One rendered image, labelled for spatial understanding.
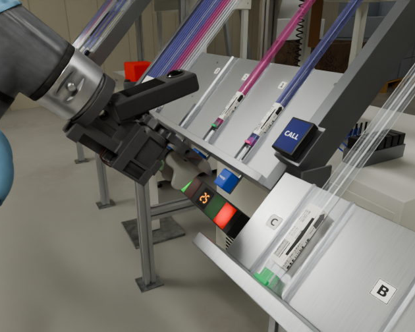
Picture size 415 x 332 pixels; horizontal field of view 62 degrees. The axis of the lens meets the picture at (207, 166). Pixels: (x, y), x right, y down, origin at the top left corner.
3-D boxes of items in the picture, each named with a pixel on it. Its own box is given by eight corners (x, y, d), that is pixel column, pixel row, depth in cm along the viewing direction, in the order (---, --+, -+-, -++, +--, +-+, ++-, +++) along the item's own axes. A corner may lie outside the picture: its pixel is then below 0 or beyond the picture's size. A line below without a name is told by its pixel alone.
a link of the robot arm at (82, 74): (69, 45, 42) (81, 49, 35) (101, 69, 45) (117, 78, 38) (31, 95, 42) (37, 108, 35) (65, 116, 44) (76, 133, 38)
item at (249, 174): (284, 204, 52) (257, 182, 48) (141, 112, 106) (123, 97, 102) (289, 197, 52) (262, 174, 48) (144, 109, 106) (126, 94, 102)
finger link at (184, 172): (192, 198, 53) (146, 168, 48) (215, 167, 54) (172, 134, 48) (201, 207, 51) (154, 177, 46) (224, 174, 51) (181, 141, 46)
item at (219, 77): (280, 189, 51) (267, 179, 49) (138, 103, 104) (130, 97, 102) (356, 85, 51) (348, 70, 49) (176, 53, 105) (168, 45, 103)
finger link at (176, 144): (186, 160, 51) (140, 127, 46) (193, 151, 51) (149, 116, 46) (200, 171, 47) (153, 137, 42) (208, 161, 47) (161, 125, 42)
